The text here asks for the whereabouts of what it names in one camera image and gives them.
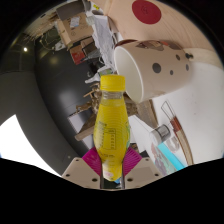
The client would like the red box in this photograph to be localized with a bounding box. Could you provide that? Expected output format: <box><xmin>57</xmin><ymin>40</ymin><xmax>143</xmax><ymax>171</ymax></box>
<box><xmin>69</xmin><ymin>43</ymin><xmax>86</xmax><ymax>65</ymax></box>

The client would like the white dotted mug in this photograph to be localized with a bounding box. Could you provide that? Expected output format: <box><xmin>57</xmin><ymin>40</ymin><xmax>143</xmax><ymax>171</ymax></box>
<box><xmin>113</xmin><ymin>39</ymin><xmax>194</xmax><ymax>104</ymax></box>

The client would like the white spray bottle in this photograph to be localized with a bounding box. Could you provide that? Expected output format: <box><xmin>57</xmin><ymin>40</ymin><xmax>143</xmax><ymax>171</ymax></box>
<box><xmin>84</xmin><ymin>67</ymin><xmax>114</xmax><ymax>85</ymax></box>

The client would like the yellow drink bottle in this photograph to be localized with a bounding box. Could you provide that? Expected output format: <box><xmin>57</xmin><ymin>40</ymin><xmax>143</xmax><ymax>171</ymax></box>
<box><xmin>93</xmin><ymin>74</ymin><xmax>132</xmax><ymax>182</ymax></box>

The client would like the flat round red coaster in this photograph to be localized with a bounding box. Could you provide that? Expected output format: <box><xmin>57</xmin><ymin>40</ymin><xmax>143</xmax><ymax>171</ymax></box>
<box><xmin>131</xmin><ymin>0</ymin><xmax>163</xmax><ymax>25</ymax></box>

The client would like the small jar with silver lid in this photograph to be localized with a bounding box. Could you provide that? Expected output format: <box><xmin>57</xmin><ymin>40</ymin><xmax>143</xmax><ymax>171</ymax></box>
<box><xmin>148</xmin><ymin>124</ymin><xmax>172</xmax><ymax>147</ymax></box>

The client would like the beige stretched canvas panel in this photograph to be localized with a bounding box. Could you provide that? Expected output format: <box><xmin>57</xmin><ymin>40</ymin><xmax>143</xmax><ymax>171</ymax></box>
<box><xmin>99</xmin><ymin>0</ymin><xmax>218</xmax><ymax>61</ymax></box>

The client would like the cardboard box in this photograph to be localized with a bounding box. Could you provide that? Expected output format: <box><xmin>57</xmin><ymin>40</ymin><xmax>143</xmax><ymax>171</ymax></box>
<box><xmin>54</xmin><ymin>11</ymin><xmax>94</xmax><ymax>49</ymax></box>

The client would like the black mesh basket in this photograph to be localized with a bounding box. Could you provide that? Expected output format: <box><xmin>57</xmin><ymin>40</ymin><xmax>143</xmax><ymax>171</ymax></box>
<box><xmin>81</xmin><ymin>41</ymin><xmax>98</xmax><ymax>61</ymax></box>

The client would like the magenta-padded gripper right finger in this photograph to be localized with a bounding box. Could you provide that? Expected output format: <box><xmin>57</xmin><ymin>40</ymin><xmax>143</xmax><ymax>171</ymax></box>
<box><xmin>121</xmin><ymin>146</ymin><xmax>164</xmax><ymax>190</ymax></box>

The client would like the newspaper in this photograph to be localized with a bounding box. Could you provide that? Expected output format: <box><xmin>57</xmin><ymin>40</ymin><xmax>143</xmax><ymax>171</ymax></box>
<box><xmin>85</xmin><ymin>11</ymin><xmax>118</xmax><ymax>73</ymax></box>

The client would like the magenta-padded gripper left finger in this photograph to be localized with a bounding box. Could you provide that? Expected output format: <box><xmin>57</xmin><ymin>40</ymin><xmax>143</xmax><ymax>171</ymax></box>
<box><xmin>61</xmin><ymin>146</ymin><xmax>104</xmax><ymax>190</ymax></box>

